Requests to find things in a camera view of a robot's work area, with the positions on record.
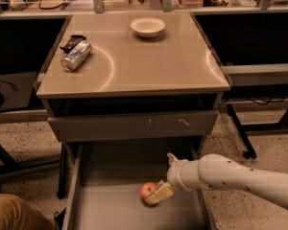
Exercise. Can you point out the black left table frame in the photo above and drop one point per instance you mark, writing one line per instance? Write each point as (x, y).
(26, 147)

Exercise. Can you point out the red apple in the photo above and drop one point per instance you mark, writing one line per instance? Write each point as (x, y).
(146, 188)

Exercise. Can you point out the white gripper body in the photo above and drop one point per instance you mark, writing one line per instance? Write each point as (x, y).
(175, 175)

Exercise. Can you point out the black snack wrapper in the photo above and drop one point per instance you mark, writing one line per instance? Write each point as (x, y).
(72, 42)

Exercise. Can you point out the closed top drawer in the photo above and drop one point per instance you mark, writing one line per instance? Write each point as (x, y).
(133, 125)

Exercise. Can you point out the grey drawer cabinet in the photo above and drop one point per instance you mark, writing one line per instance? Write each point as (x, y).
(125, 73)

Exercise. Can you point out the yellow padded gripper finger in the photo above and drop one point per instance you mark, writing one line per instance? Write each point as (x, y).
(172, 159)
(162, 191)

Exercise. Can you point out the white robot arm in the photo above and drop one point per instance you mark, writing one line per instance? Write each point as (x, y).
(216, 172)

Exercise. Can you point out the tan trouser knee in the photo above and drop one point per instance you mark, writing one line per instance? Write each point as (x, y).
(17, 214)

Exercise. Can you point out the white bowl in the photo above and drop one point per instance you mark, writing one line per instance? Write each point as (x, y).
(147, 27)

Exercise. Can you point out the silver soda can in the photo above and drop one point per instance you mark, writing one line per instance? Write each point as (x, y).
(76, 56)

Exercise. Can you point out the open middle drawer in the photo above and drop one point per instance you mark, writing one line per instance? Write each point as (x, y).
(105, 190)

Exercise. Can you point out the black table leg frame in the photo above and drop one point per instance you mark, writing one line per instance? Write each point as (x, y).
(281, 125)

